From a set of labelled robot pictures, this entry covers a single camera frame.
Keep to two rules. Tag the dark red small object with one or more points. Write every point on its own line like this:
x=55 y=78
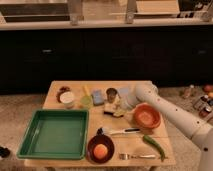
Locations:
x=61 y=91

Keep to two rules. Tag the silver fork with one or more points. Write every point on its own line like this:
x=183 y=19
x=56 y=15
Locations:
x=125 y=156

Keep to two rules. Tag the dark brown plate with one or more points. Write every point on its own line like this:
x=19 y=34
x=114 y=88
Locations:
x=100 y=139

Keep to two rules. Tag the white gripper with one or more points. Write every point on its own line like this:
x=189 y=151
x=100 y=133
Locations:
x=127 y=98

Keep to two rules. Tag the yellow black eraser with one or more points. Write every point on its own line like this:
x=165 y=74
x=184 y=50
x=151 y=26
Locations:
x=113 y=110

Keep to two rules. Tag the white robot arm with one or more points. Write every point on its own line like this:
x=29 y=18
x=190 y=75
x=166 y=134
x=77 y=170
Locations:
x=197 y=130

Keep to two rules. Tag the green chili pepper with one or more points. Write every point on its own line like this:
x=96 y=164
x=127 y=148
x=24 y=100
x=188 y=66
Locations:
x=154 y=144

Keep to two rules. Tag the white round container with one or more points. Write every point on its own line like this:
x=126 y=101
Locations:
x=67 y=99

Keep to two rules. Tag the blue sponge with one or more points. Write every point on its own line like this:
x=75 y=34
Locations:
x=97 y=97

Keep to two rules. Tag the metal cup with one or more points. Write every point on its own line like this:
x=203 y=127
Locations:
x=111 y=94

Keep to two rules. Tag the orange bowl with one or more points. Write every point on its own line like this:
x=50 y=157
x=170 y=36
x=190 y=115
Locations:
x=146 y=116

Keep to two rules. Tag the green plastic tray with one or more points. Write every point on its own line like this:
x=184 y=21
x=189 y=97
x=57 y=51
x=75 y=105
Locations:
x=55 y=134

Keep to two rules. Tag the orange fruit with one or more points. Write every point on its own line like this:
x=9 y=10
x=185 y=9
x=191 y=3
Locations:
x=100 y=151

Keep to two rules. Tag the box of small bottles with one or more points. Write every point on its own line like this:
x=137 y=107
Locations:
x=202 y=106

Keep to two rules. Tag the bottle on floor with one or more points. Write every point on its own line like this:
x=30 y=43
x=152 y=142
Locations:
x=188 y=92

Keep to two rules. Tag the white handled brush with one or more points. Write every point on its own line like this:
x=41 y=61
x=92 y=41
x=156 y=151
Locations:
x=107 y=131

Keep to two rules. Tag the black cabinet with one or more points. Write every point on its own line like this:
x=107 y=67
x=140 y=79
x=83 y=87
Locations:
x=169 y=56

